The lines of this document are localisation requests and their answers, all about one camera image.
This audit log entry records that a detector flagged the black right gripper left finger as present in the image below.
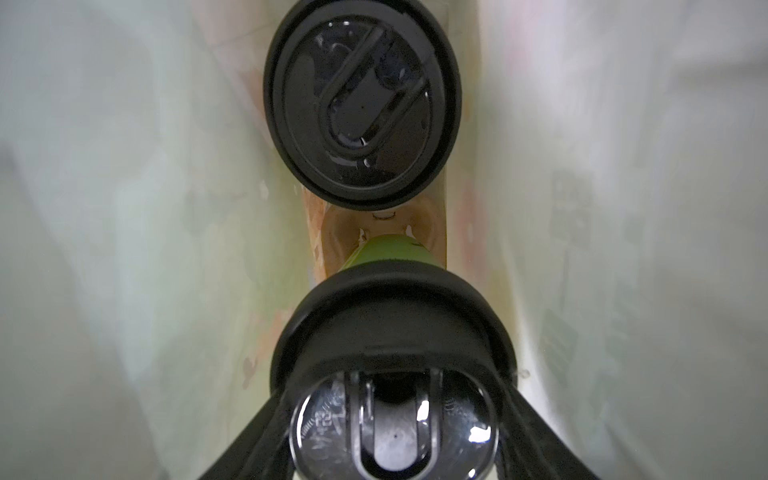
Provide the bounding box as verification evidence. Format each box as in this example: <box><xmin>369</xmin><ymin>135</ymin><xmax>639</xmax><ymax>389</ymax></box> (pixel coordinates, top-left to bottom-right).
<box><xmin>200</xmin><ymin>391</ymin><xmax>294</xmax><ymax>480</ymax></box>

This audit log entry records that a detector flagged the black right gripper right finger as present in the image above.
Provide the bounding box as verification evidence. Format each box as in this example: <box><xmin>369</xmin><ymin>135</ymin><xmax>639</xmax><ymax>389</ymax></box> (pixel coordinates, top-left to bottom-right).
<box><xmin>495</xmin><ymin>383</ymin><xmax>598</xmax><ymax>480</ymax></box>

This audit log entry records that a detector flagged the lifted brown pulp carrier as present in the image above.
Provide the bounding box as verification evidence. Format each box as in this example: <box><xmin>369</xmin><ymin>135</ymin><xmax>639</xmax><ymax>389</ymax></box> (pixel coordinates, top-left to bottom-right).
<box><xmin>301</xmin><ymin>176</ymin><xmax>447</xmax><ymax>283</ymax></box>

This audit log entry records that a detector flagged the white paper takeout bag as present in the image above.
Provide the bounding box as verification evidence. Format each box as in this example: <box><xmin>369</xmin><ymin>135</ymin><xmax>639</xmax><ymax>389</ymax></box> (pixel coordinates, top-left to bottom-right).
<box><xmin>1</xmin><ymin>1</ymin><xmax>767</xmax><ymax>479</ymax></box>

